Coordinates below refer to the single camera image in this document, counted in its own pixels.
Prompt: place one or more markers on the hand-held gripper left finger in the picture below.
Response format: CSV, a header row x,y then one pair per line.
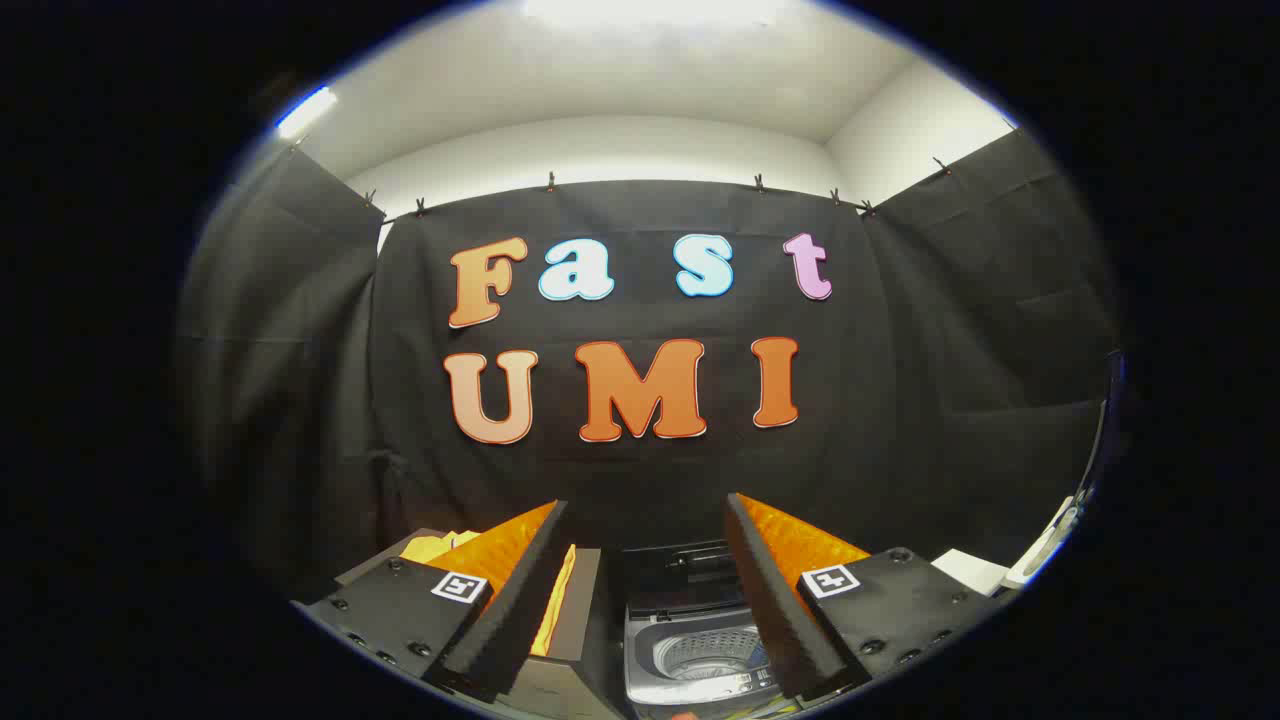
x,y
520,610

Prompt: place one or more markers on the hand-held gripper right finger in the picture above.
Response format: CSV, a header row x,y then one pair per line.
x,y
775,610

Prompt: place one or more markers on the yellow polo shirt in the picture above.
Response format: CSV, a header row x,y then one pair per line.
x,y
555,610

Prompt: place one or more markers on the grey washing machine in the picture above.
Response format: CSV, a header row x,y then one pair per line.
x,y
690,660

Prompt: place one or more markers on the dark glass washing machine lid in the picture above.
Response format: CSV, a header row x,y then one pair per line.
x,y
680,575

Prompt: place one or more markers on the grey side table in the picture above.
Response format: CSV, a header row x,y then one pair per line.
x,y
588,600

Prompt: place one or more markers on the white flat panel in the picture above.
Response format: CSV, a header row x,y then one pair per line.
x,y
970,572

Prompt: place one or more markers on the white plastic object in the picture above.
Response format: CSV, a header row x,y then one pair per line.
x,y
1045,545

